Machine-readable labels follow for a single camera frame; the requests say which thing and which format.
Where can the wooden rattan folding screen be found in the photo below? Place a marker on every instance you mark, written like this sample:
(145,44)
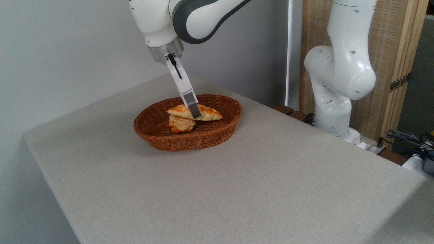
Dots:
(390,34)

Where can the brown woven wicker basket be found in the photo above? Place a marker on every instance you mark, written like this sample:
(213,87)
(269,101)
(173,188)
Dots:
(217,132)

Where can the dark metal screen hinge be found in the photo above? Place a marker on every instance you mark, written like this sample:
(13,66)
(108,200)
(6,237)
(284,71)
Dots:
(400,82)

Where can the white vertical pole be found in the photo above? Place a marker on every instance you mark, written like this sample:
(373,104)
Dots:
(293,51)

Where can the dark wooden block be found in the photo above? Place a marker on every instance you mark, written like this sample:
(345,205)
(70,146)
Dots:
(284,109)

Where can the long braided bread loaf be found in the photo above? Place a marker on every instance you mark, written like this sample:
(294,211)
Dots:
(210,113)

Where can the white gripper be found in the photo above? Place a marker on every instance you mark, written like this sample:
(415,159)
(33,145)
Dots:
(183,83)

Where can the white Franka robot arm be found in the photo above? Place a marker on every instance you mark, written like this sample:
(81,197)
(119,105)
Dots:
(342,67)

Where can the small round bread bun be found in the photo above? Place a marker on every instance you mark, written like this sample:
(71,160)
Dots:
(181,125)

